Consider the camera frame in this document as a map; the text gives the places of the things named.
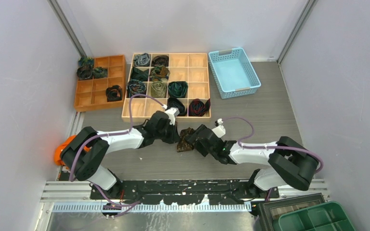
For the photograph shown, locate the green plastic organizer box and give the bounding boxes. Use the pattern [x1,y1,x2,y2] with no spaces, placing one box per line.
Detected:
[273,201,356,231]

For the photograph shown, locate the grey blue rolled tie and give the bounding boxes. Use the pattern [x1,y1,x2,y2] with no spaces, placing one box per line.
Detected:
[133,53,151,67]

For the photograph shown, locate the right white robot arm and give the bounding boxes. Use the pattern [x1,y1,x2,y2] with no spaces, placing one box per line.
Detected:
[185,118,324,198]

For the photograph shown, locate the teal rolled tie corner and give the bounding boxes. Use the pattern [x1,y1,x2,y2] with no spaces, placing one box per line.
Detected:
[78,56,94,68]

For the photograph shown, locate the light wooden grid tray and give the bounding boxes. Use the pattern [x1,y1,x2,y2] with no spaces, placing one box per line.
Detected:
[121,52,211,122]

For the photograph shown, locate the light blue plastic basket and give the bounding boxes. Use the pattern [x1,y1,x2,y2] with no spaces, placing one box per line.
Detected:
[208,47,261,99]

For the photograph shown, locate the dark framed box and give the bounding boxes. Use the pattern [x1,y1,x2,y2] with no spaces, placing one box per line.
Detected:
[252,193,326,231]

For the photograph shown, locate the black key pattern tie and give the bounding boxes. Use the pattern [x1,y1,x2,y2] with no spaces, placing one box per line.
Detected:
[176,128,195,153]

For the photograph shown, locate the dark patterned rolled tie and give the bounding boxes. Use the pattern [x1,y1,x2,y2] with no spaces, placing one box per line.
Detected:
[76,65,93,81]

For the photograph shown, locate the olive rolled tie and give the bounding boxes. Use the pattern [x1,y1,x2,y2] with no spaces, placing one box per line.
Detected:
[150,81,168,98]

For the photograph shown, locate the orange wooden grid tray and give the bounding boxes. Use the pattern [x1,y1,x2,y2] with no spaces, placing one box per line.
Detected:
[74,55,127,112]

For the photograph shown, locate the green brown patterned rolled tie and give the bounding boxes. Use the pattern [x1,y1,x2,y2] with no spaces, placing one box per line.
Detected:
[149,65,170,82]

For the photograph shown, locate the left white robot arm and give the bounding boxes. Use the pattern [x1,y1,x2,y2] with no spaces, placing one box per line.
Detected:
[55,107,180,199]

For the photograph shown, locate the dark green rolled tie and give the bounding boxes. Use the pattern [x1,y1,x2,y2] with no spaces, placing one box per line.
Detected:
[168,81,188,98]

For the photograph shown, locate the black rolled tie orange tray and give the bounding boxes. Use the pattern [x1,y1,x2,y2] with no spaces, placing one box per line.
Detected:
[106,85,122,102]

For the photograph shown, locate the dark navy rolled tie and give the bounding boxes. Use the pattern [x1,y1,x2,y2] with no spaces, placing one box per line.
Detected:
[167,97,187,116]

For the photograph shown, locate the dark brown rolled tie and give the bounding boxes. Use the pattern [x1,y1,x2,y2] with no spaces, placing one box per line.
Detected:
[151,55,169,67]

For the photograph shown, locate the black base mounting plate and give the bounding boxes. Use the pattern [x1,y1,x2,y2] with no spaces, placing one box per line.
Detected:
[107,180,267,205]

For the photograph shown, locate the red blue striped rolled tie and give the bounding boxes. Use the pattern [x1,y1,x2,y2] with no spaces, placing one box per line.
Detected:
[188,99,211,117]

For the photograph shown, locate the dark teal rolled tie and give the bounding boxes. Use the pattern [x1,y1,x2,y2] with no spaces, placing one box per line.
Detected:
[130,67,149,82]

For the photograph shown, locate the orange cloth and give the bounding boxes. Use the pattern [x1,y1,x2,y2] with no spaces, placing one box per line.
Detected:
[54,135,86,169]

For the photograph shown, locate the aluminium rail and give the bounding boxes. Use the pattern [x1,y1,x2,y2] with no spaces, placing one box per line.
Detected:
[41,178,331,214]

